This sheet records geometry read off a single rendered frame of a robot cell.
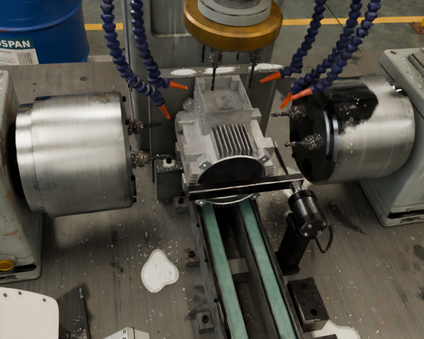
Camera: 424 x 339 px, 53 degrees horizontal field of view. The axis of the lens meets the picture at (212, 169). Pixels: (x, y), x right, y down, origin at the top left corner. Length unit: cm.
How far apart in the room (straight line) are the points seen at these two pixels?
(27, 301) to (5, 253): 43
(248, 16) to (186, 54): 34
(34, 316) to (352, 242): 82
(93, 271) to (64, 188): 28
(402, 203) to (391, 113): 28
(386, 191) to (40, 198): 83
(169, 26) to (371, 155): 53
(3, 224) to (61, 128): 22
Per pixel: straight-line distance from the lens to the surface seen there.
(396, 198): 116
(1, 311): 54
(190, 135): 93
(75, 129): 82
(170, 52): 106
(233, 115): 88
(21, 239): 94
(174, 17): 102
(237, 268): 99
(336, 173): 97
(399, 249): 121
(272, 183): 91
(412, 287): 116
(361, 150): 96
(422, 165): 107
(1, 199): 84
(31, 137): 84
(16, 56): 237
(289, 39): 346
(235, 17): 75
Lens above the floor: 171
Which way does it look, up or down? 48 degrees down
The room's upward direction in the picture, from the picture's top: 7 degrees clockwise
